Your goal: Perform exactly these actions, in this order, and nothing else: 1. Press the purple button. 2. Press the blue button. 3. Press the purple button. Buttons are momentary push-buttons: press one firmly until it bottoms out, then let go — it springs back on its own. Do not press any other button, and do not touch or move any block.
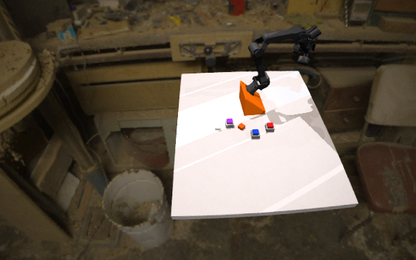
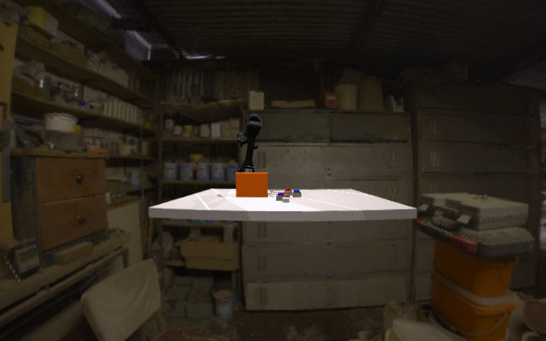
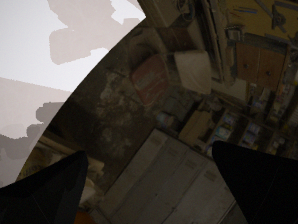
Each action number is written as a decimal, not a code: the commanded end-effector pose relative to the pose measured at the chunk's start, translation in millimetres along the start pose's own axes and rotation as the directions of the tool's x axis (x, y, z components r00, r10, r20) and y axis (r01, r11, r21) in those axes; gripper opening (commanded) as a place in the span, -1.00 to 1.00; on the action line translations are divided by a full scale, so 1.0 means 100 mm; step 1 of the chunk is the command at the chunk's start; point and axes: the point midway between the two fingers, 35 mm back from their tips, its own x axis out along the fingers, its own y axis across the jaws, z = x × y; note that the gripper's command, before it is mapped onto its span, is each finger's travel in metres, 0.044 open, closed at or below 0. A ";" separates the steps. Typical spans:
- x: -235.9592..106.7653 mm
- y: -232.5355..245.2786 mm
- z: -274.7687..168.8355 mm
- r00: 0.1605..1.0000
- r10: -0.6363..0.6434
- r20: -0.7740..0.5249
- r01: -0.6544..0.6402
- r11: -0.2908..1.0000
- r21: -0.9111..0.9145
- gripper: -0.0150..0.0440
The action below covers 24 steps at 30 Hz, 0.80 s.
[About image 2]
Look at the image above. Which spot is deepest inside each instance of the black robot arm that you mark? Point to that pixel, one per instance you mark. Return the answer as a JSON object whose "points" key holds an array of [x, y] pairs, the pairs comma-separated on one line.
{"points": [[253, 128]]}

